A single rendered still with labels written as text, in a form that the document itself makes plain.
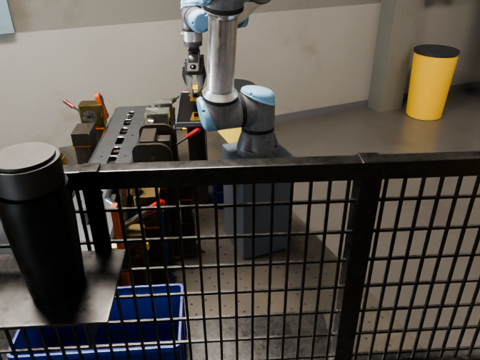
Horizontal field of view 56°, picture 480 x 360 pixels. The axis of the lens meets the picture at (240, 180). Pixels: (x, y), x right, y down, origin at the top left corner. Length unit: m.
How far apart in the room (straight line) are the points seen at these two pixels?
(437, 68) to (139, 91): 2.88
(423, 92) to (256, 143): 3.63
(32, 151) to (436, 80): 4.67
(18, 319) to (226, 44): 1.00
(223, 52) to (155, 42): 2.74
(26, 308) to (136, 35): 3.58
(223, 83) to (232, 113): 0.11
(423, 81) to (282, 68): 1.44
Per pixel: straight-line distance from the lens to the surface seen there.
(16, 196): 0.50
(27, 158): 0.50
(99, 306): 0.57
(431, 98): 5.05
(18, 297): 0.61
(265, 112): 1.52
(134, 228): 1.34
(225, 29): 1.35
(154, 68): 4.14
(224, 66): 1.40
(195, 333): 1.05
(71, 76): 4.06
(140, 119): 2.23
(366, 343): 1.51
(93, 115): 2.31
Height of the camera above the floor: 1.81
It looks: 30 degrees down
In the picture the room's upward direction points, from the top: straight up
